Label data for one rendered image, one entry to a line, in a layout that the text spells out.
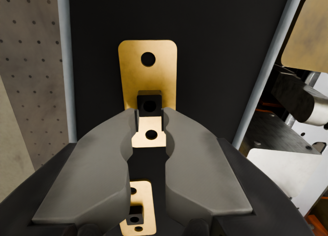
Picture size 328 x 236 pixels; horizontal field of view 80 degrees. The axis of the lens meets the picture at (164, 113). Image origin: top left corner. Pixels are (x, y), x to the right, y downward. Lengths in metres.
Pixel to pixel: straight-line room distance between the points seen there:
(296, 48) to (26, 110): 0.74
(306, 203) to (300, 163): 0.30
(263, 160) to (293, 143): 0.06
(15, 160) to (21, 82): 1.36
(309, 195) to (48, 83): 0.76
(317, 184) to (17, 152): 1.90
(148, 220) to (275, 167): 0.17
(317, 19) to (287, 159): 0.16
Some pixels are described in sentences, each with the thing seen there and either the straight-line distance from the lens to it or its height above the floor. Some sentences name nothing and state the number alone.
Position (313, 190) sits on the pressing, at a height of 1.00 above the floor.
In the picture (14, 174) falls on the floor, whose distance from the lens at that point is 2.16.
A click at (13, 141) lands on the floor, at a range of 1.93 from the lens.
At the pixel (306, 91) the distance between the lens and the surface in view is 0.30.
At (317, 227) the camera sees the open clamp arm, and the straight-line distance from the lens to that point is 0.69.
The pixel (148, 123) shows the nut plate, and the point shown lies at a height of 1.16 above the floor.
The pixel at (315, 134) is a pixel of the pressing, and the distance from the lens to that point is 0.47.
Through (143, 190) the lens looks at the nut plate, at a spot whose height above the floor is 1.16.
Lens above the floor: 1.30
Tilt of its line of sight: 62 degrees down
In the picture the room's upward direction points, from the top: 174 degrees clockwise
